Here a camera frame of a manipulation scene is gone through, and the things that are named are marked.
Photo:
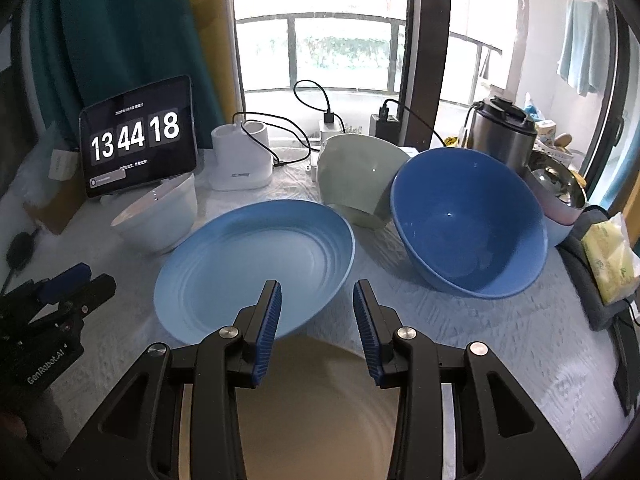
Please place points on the white charger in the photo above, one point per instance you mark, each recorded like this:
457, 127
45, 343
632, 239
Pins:
331, 132

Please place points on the black phone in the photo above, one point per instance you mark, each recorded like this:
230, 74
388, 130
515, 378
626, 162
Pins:
625, 370

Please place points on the dark door frame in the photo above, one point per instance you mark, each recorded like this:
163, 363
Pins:
425, 35

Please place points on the white textured tablecloth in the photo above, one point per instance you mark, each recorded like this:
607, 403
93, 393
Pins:
450, 350

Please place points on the balcony railing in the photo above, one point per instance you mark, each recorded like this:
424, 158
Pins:
290, 50

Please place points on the large blue bowl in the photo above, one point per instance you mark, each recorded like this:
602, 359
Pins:
465, 220

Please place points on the yellow plastic bag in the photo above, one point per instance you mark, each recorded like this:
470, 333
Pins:
455, 141

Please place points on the stainless steel bowl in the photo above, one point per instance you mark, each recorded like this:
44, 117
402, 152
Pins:
555, 180

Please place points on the pink bowl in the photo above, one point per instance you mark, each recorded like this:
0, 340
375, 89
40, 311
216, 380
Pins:
560, 215

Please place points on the small white box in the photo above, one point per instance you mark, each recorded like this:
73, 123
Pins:
65, 165

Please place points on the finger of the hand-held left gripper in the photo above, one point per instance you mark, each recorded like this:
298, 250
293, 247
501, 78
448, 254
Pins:
70, 280
95, 292

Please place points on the light blue ribbed plate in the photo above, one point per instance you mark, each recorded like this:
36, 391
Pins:
250, 260

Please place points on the beige plate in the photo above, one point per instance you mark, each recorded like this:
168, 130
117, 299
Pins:
320, 410

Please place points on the grey cloth bag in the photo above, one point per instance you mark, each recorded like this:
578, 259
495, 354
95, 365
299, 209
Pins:
580, 280

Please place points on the black round disc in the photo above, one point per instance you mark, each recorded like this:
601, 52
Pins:
19, 252

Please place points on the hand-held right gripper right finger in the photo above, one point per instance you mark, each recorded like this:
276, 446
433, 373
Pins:
367, 330

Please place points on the yellow curtain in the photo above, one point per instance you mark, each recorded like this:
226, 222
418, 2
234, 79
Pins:
215, 60

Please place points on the pale green bowl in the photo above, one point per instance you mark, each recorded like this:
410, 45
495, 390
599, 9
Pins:
350, 170

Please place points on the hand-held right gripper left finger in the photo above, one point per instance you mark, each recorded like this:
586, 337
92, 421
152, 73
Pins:
267, 330

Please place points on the white strawberry-print bowl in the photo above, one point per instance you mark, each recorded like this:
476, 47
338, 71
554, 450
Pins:
160, 220

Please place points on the tablet showing clock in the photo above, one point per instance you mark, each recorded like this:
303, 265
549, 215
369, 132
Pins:
135, 135

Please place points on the white desk lamp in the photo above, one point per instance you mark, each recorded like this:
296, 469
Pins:
240, 170

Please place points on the yellow tissue pack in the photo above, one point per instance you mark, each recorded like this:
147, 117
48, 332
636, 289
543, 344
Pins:
612, 260

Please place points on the stainless steel tumbler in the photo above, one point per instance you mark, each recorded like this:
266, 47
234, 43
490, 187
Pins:
500, 140

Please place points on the light blue towel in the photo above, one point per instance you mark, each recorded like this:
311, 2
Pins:
580, 45

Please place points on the teal curtain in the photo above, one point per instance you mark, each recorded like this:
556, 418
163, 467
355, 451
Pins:
125, 35

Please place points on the cardboard box with plastic bag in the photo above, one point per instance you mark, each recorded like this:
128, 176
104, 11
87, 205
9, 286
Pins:
30, 180

